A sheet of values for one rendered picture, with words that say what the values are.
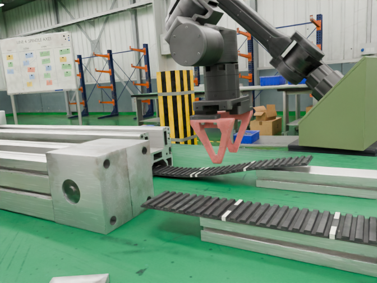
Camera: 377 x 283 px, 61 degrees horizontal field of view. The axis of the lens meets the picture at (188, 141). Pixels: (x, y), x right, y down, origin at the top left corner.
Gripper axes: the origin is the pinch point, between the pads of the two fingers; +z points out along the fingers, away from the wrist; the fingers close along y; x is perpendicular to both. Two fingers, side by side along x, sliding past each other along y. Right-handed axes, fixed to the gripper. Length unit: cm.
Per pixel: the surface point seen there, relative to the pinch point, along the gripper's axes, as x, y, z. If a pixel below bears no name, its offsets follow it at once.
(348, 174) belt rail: 18.8, 2.0, 2.0
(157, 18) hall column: -185, -285, -85
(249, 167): 5.0, 2.8, 1.6
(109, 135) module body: -21.6, 3.9, -3.5
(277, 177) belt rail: 9.2, 2.3, 3.0
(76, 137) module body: -30.5, 3.5, -2.9
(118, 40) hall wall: -687, -848, -164
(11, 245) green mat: -15.3, 29.4, 4.4
